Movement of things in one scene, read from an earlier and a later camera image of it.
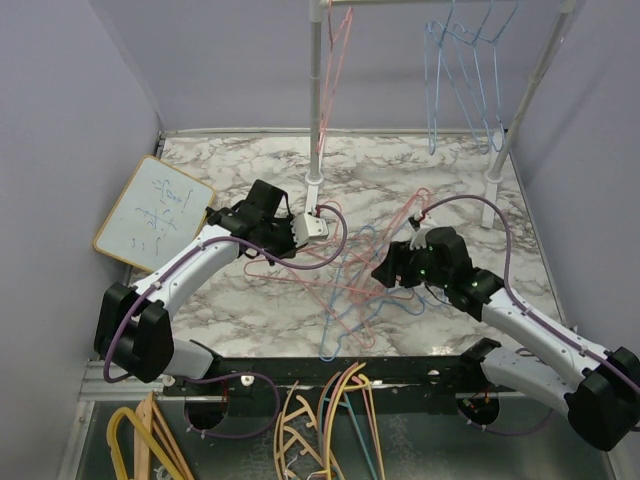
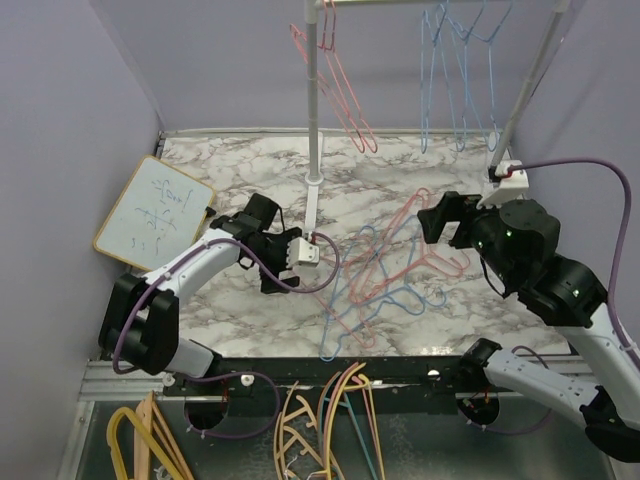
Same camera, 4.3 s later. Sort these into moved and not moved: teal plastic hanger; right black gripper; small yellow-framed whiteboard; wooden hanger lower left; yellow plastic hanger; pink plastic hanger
Moved: right black gripper
Not moved: yellow plastic hanger; small yellow-framed whiteboard; pink plastic hanger; teal plastic hanger; wooden hanger lower left
